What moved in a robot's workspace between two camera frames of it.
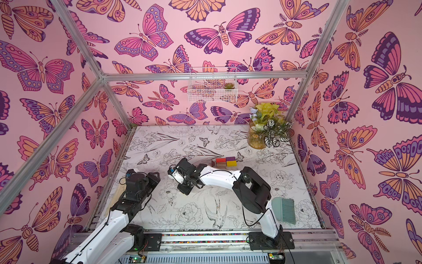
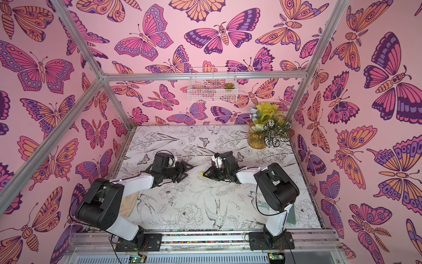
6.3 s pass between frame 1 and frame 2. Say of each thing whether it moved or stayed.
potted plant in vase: stayed
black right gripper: moved
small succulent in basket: stayed
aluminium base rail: stayed
